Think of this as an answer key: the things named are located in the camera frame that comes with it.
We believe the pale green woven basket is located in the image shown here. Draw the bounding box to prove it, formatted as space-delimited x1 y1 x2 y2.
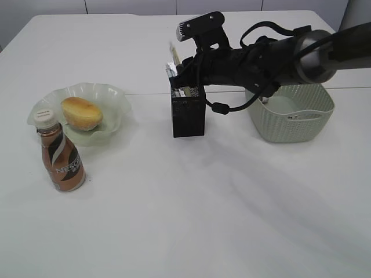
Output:
247 84 335 143

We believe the grey barrel pen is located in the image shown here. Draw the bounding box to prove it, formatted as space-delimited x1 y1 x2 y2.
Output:
178 87 192 97

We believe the brown coffee bottle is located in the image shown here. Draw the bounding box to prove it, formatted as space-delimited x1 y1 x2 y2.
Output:
33 108 86 192

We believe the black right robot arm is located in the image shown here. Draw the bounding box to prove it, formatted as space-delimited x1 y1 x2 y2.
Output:
169 21 370 97

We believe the blue grip pen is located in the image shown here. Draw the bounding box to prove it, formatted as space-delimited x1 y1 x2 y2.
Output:
172 89 181 98

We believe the clear plastic ruler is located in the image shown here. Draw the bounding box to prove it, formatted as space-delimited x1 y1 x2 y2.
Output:
165 62 177 78

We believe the black mesh pen holder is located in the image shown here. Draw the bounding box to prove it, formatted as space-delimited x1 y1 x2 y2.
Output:
169 77 206 138

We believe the black cable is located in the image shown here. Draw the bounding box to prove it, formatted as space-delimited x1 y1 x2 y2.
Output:
202 20 311 115

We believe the cream barrel pen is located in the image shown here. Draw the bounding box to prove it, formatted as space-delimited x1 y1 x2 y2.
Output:
169 42 181 66

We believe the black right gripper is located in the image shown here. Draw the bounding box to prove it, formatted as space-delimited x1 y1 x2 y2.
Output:
174 37 301 94

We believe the pale green wavy plate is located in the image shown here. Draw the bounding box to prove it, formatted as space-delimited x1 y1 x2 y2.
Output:
27 83 131 147

